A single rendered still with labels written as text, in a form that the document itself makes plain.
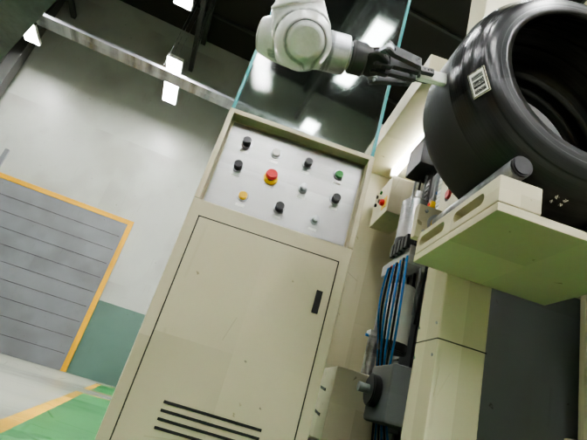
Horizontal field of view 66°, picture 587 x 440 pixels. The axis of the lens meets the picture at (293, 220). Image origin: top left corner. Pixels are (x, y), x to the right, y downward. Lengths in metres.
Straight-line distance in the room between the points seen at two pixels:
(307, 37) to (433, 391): 0.83
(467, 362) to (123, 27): 11.74
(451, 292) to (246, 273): 0.60
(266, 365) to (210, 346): 0.17
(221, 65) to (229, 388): 11.09
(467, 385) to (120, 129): 10.14
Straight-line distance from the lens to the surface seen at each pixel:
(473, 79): 1.07
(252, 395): 1.37
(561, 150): 1.05
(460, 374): 1.21
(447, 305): 1.22
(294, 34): 0.85
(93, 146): 10.69
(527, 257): 1.08
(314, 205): 1.58
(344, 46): 1.06
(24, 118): 11.11
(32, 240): 10.04
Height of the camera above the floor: 0.35
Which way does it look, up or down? 23 degrees up
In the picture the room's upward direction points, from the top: 17 degrees clockwise
